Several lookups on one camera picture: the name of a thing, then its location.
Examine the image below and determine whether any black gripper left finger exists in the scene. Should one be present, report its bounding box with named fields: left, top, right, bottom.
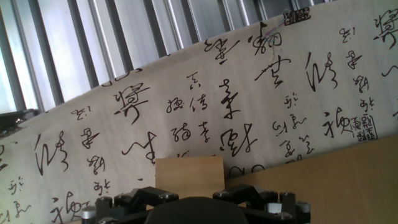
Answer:
left=80, top=185, right=180, bottom=224

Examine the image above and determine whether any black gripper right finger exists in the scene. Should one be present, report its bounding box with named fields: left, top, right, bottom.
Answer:
left=212, top=183, right=312, bottom=224

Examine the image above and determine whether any light wooden block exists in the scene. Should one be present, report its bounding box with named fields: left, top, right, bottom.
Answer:
left=154, top=155, right=226, bottom=200

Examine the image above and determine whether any brown cardboard sheet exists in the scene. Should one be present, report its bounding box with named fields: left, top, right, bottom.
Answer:
left=223, top=134, right=398, bottom=224

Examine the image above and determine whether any white calligraphy print cloth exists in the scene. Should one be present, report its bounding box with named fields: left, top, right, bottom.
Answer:
left=0, top=0, right=398, bottom=224

